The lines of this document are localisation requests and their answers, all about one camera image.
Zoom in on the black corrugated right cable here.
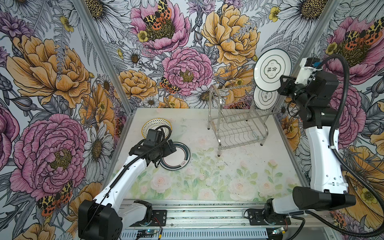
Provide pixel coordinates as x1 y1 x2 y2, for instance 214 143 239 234
286 53 384 240

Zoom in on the aluminium mounting rail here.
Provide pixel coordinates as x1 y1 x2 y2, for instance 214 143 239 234
118 200 341 240

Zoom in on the small green circuit board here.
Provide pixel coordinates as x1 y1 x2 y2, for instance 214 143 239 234
136 229 156 239

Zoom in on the chrome wire dish rack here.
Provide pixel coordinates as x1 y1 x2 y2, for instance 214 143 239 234
207 84 274 156

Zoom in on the white black ring plate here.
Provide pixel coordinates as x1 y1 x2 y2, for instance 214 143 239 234
254 49 292 92

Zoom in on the right aluminium corner post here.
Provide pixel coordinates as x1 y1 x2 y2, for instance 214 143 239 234
292 0 342 77

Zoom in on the yellow rim dotted plate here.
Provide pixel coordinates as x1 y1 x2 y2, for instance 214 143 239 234
142 118 172 138

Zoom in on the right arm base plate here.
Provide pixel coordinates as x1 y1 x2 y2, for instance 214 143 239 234
243 209 291 226

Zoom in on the left aluminium corner post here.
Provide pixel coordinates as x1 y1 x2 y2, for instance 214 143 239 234
70 0 134 116

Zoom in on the aluminium corner post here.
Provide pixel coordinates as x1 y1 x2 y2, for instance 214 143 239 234
292 0 342 77
70 0 134 116

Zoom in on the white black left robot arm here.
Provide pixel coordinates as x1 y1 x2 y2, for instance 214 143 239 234
78 125 176 240

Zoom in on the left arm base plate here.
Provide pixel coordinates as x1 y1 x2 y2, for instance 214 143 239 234
130 210 168 227

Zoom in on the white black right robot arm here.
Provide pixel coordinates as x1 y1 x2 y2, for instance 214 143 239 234
263 54 356 225

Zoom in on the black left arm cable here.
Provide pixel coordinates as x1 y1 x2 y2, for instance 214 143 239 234
79 125 172 239

